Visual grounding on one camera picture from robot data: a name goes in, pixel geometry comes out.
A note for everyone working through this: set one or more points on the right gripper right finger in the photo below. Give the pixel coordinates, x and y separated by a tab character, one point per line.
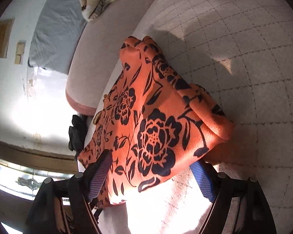
253	213

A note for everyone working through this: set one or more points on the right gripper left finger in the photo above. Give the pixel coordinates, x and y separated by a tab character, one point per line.
63	206

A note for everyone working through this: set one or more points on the orange black floral garment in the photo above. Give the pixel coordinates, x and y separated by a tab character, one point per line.
154	123

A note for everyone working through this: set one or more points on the stained glass wooden door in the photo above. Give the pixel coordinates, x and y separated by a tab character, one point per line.
22	171

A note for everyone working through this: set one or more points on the black cloth pile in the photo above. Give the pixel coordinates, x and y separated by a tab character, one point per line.
77	134

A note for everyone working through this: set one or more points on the pink quilted bolster pillow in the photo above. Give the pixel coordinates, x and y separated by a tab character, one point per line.
97	53

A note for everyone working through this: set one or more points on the grey blue cushion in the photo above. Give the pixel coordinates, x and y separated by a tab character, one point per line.
57	33

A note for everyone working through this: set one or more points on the beige wall switch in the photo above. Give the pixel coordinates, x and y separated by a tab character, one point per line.
20	49

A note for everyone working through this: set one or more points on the wooden wall panel box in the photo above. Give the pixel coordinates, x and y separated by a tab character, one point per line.
5	31

